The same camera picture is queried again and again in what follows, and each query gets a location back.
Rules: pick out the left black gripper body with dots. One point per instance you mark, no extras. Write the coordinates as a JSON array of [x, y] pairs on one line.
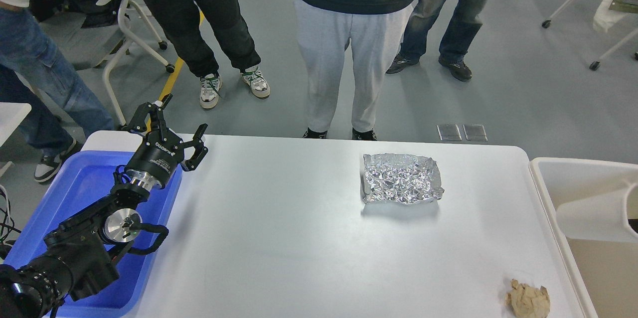
[[155, 160]]

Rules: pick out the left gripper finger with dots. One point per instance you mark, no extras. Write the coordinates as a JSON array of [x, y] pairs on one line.
[[197, 142], [148, 121]]

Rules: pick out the white paper cup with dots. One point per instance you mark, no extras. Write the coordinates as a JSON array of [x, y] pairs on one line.
[[610, 216]]

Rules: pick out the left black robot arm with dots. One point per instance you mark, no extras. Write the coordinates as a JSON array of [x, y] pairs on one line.
[[82, 253]]

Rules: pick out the person in blue jeans left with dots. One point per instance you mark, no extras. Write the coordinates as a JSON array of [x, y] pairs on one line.
[[29, 58]]

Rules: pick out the grey white office chair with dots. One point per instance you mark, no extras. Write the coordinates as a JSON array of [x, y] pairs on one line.
[[87, 48]]

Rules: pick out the white side table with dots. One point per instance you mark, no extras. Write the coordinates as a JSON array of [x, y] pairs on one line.
[[11, 115]]

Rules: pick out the person in black trousers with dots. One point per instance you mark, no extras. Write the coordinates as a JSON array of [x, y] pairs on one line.
[[180, 21]]

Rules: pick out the crumpled aluminium foil tray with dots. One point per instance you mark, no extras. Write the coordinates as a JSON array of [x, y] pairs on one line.
[[401, 178]]

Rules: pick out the person in grey sweatpants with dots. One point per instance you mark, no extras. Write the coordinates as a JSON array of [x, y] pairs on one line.
[[325, 30]]

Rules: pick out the left metal floor plate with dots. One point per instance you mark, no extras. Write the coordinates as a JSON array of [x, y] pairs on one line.
[[449, 132]]

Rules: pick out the crumpled brown paper ball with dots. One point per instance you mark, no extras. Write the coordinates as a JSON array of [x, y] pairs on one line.
[[527, 301]]

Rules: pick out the beige plastic bin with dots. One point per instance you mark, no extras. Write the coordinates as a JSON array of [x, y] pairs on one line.
[[603, 274]]

